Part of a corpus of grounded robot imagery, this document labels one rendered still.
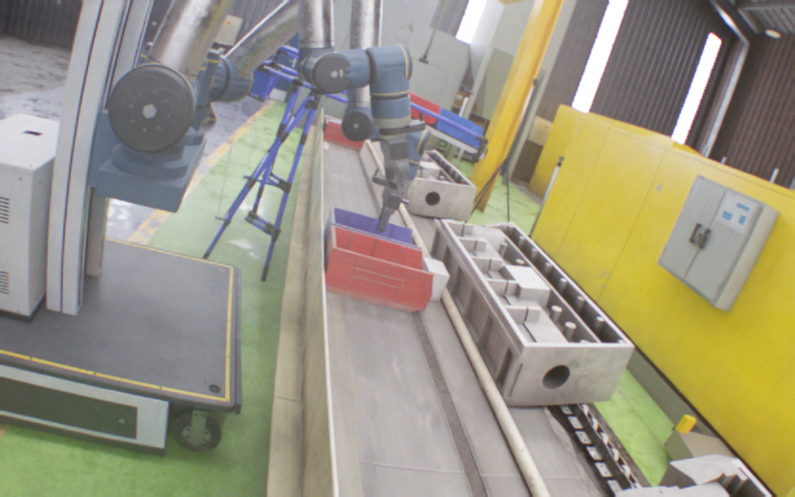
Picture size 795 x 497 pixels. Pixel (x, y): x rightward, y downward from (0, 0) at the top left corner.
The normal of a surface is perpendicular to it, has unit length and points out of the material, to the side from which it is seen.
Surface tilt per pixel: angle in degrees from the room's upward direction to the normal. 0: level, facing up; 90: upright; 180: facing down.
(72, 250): 90
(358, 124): 90
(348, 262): 92
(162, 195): 90
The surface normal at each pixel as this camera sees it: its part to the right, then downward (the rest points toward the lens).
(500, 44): 0.14, 0.38
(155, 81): 0.37, 0.33
